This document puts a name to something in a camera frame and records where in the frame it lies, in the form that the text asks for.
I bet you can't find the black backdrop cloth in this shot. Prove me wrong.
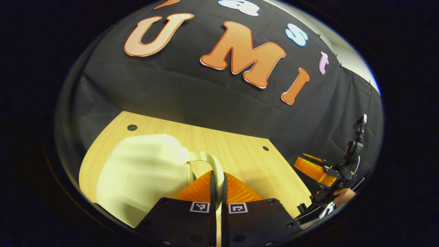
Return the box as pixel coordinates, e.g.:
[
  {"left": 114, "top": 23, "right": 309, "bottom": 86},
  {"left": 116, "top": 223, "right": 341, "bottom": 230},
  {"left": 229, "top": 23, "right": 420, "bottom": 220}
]
[{"left": 55, "top": 0, "right": 384, "bottom": 186}]

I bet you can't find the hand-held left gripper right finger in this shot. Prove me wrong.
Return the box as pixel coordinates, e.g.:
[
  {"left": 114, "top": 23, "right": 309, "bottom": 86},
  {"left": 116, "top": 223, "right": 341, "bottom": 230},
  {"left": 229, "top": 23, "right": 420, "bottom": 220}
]
[{"left": 221, "top": 172, "right": 303, "bottom": 247}]

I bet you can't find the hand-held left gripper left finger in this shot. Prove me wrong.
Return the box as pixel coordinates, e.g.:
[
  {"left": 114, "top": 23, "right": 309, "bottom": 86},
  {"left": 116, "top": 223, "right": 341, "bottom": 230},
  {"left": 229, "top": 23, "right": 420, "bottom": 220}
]
[{"left": 135, "top": 170, "right": 218, "bottom": 247}]

